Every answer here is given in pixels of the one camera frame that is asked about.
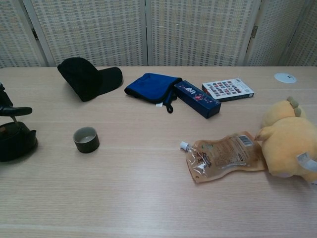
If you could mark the woven folding screen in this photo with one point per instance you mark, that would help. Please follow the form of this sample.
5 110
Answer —
99 29

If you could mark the white box with picture grid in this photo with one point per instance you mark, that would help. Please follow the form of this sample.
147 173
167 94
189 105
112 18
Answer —
226 88

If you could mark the blue cloth with black trim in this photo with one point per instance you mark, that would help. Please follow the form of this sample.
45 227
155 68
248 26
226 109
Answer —
148 86

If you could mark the black baseball cap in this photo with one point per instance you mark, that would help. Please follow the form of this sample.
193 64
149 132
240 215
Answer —
84 79

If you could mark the dark green ceramic cup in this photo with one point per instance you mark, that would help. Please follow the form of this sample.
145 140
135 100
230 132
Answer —
86 146

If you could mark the dark blue long carton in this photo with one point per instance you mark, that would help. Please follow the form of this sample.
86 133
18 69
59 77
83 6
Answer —
198 100

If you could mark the yellow plush toy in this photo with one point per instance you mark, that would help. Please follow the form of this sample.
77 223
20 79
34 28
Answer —
284 146

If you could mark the brown spout pouch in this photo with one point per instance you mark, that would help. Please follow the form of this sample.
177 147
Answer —
220 158

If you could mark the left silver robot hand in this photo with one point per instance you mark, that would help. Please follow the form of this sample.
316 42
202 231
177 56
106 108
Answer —
10 111

